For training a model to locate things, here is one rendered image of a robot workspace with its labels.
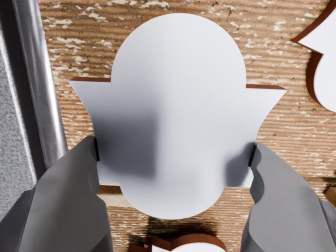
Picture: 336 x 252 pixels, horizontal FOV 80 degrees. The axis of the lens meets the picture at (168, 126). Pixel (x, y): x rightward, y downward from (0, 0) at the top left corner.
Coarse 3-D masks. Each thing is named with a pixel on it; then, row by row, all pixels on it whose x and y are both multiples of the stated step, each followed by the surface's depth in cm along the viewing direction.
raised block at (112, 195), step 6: (102, 186) 20; (108, 186) 20; (114, 186) 20; (102, 192) 20; (108, 192) 20; (114, 192) 20; (120, 192) 20; (102, 198) 20; (108, 198) 20; (114, 198) 20; (120, 198) 20; (108, 204) 20; (114, 204) 20; (120, 204) 20; (126, 204) 20
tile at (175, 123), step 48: (144, 48) 10; (192, 48) 10; (96, 96) 11; (144, 96) 11; (192, 96) 11; (240, 96) 11; (144, 144) 13; (192, 144) 13; (240, 144) 12; (144, 192) 14; (192, 192) 14
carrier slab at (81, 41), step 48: (48, 0) 14; (96, 0) 14; (144, 0) 14; (192, 0) 14; (240, 0) 14; (288, 0) 14; (48, 48) 16; (96, 48) 16; (240, 48) 16; (288, 48) 16; (288, 96) 18; (288, 144) 20
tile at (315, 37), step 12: (324, 12) 14; (312, 24) 15; (324, 24) 14; (300, 36) 15; (312, 36) 14; (324, 36) 14; (312, 48) 15; (324, 48) 15; (312, 60) 16; (324, 60) 15; (312, 72) 16; (324, 72) 15; (312, 84) 16; (324, 84) 16; (312, 96) 17; (324, 96) 16
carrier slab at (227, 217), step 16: (304, 176) 23; (224, 192) 23; (240, 192) 23; (320, 192) 23; (112, 208) 24; (128, 208) 24; (208, 208) 24; (224, 208) 24; (240, 208) 24; (112, 224) 25; (128, 224) 25; (144, 224) 25; (160, 224) 25; (176, 224) 25; (192, 224) 25; (208, 224) 25; (224, 224) 25; (240, 224) 25; (112, 240) 27; (128, 240) 27; (224, 240) 27; (240, 240) 27
